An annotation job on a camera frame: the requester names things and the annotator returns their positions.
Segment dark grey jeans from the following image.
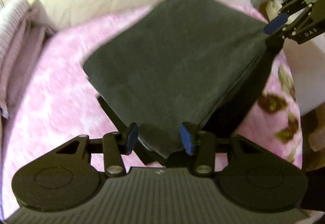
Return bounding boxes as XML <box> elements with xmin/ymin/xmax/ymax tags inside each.
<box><xmin>83</xmin><ymin>0</ymin><xmax>284</xmax><ymax>166</ymax></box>

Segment pink floral blanket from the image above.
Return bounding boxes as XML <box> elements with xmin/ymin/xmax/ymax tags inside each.
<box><xmin>1</xmin><ymin>7</ymin><xmax>302</xmax><ymax>219</ymax></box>

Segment mauve folded sheet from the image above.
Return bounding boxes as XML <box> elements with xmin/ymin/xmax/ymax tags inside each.
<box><xmin>0</xmin><ymin>0</ymin><xmax>55</xmax><ymax>119</ymax></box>

